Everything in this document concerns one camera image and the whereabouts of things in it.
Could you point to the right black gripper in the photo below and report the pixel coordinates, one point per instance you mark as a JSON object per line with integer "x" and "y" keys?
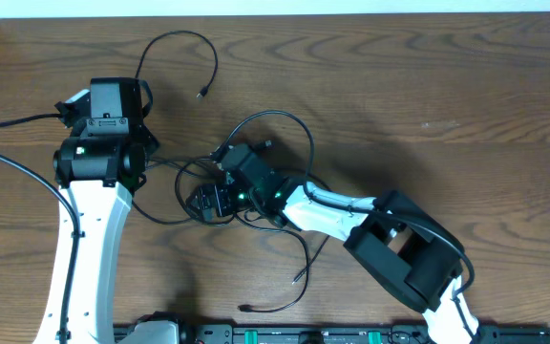
{"x": 206, "y": 202}

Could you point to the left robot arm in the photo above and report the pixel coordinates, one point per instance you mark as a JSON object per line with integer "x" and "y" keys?
{"x": 98, "y": 168}

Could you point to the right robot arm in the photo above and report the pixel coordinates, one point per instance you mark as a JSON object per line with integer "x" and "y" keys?
{"x": 413, "y": 257}

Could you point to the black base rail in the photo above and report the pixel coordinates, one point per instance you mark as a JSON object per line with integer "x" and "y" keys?
{"x": 211, "y": 331}

